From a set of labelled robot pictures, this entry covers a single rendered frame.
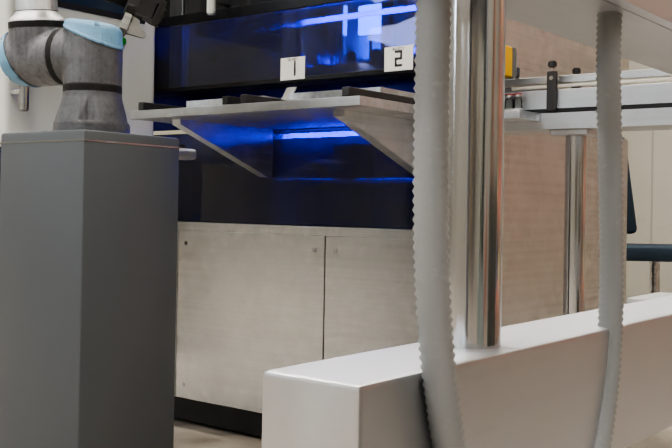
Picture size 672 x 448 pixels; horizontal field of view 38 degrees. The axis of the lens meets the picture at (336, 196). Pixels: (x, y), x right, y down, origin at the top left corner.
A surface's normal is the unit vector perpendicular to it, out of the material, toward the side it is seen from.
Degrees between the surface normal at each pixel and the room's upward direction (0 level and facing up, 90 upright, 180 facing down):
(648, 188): 90
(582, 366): 90
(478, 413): 90
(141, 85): 90
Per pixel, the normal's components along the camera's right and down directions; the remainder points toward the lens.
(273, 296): -0.62, -0.02
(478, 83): 0.03, -0.01
